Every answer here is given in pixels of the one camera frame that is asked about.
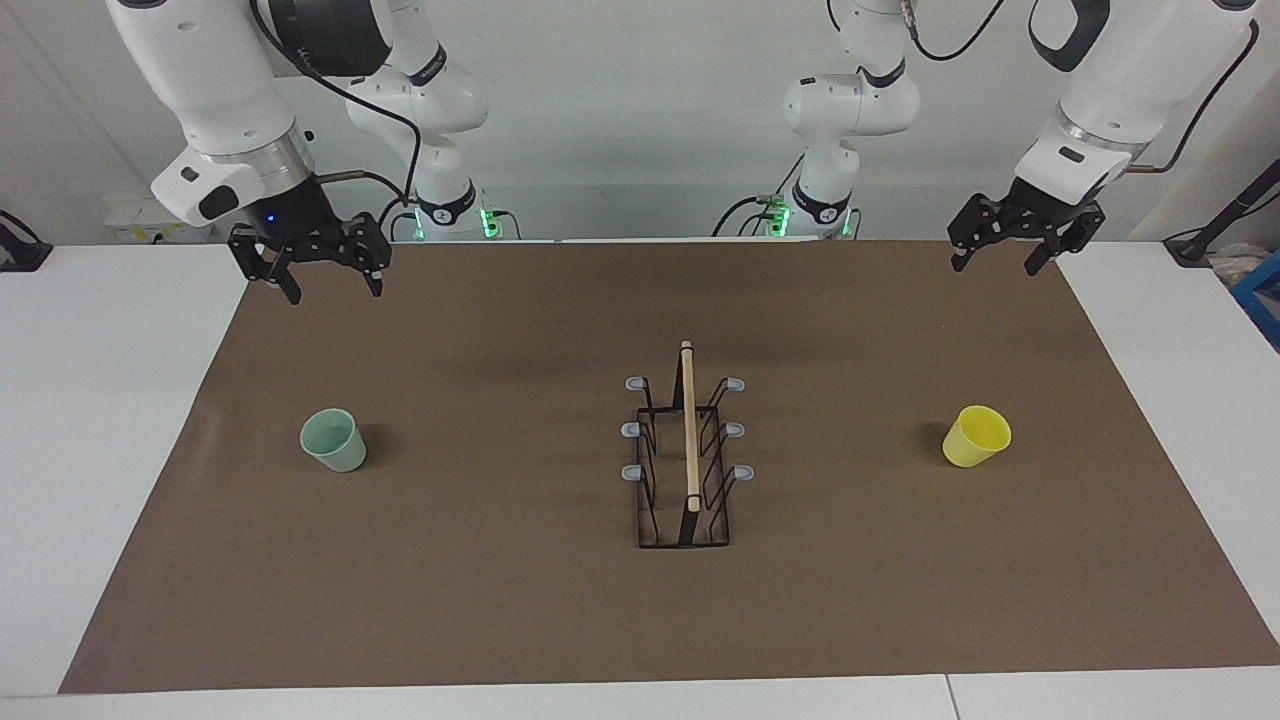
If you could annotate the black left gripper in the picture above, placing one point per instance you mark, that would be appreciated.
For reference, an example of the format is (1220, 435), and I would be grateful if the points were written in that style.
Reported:
(1045, 210)

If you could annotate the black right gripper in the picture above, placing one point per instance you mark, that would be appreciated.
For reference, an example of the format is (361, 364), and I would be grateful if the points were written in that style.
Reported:
(295, 215)

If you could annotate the pale green plastic cup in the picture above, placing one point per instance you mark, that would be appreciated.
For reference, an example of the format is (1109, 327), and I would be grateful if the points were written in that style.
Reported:
(335, 445)

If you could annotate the yellow plastic cup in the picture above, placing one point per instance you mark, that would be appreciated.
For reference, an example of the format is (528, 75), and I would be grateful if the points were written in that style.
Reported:
(975, 438)

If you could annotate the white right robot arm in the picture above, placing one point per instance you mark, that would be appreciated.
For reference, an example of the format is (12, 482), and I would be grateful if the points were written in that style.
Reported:
(220, 90)

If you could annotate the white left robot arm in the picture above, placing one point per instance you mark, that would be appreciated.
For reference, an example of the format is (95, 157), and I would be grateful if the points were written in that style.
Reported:
(1130, 80)

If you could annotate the black stand with pole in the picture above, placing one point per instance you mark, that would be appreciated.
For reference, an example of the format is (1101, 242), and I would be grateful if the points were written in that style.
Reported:
(1195, 245)

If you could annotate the crumpled clear plastic bag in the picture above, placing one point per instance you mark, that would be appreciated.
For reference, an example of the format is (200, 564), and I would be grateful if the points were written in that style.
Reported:
(1235, 265)

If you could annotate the blue box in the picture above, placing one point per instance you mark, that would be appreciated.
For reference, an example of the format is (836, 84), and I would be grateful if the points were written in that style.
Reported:
(1262, 300)

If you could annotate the brown table mat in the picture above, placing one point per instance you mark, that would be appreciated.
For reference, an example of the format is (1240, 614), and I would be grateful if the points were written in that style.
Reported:
(500, 600)

